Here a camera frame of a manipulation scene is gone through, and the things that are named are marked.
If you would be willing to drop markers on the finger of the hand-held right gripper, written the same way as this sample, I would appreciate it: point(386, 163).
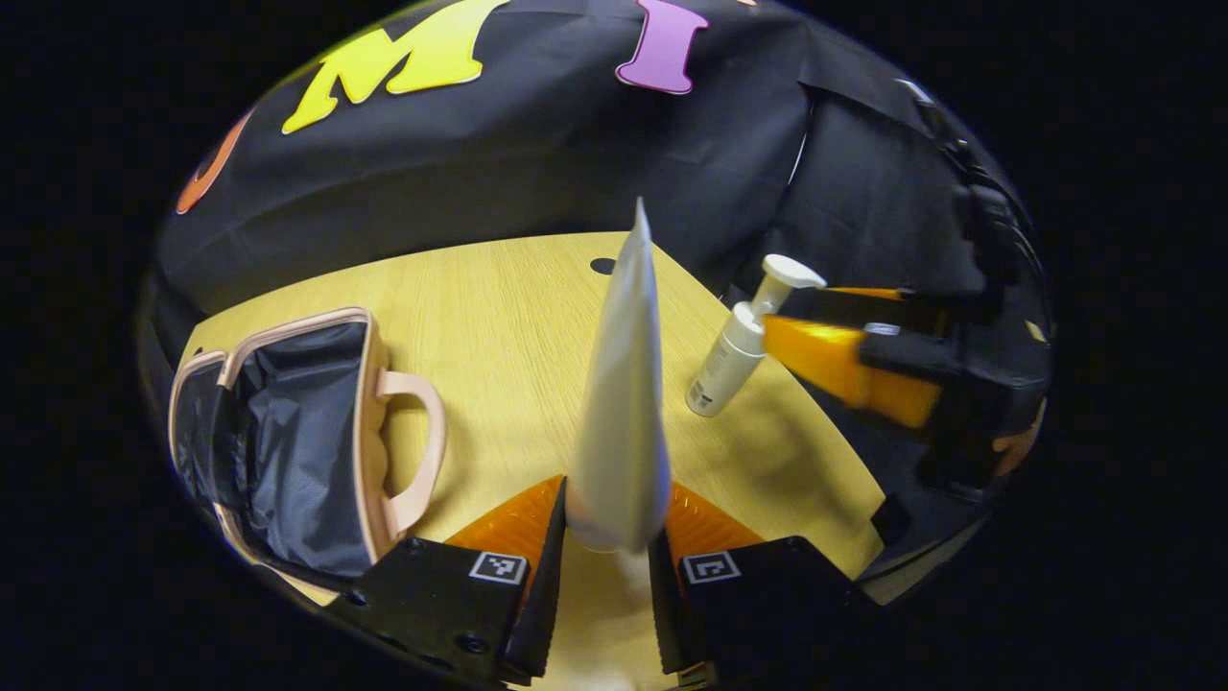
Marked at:
point(825, 357)
point(863, 304)

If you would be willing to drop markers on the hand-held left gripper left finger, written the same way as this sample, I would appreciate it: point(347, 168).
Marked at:
point(545, 605)

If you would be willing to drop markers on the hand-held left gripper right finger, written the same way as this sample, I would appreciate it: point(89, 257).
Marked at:
point(666, 614)

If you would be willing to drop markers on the white pump bottle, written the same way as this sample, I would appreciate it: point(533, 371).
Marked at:
point(729, 365)

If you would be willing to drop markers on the white squeeze tube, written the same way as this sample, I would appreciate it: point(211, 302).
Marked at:
point(619, 403)

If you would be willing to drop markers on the pink suitcase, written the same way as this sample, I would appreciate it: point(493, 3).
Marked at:
point(297, 451)

